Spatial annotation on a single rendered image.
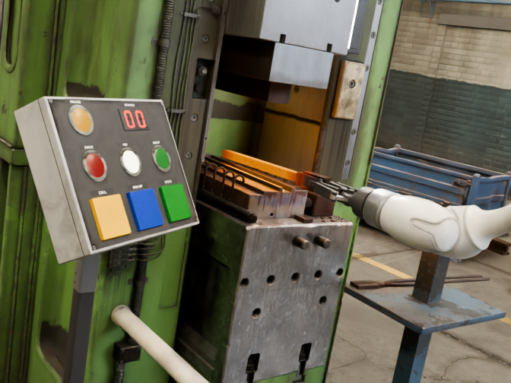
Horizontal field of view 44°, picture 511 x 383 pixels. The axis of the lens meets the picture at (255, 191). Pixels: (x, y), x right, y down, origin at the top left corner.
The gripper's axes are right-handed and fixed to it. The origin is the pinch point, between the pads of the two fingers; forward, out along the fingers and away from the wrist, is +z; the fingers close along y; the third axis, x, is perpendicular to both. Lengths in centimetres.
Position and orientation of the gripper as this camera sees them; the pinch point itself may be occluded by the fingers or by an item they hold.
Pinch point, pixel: (315, 182)
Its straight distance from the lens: 161.4
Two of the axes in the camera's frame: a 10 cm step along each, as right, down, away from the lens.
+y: 7.9, 0.0, 6.2
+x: 1.7, -9.6, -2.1
